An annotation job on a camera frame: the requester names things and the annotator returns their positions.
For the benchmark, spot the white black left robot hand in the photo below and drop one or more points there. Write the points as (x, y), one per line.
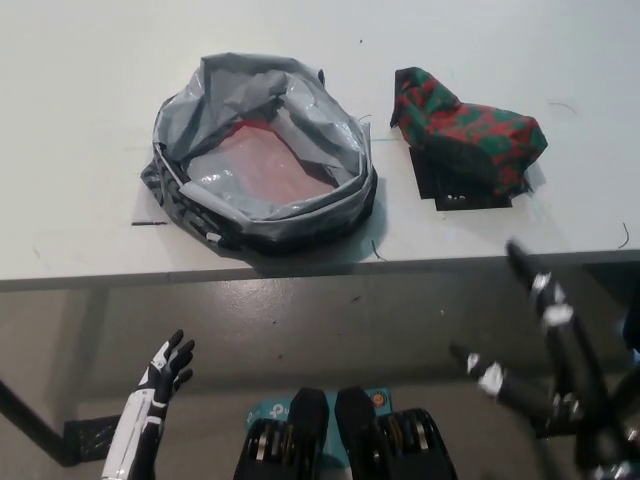
(150, 395)

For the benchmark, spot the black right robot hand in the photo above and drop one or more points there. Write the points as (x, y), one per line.
(565, 345)

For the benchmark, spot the red green patterned garment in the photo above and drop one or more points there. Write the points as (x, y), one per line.
(475, 125)

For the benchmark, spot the black plastic bag grey inside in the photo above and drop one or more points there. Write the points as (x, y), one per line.
(220, 125)

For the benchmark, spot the dark metal table leg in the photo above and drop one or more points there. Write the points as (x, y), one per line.
(30, 422)

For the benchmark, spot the thin black tape strip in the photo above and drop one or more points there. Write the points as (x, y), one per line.
(150, 223)

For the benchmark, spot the black tape patch on table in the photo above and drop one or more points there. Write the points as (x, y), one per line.
(450, 192)

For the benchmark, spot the red plastic packet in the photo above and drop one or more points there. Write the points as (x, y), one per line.
(270, 165)

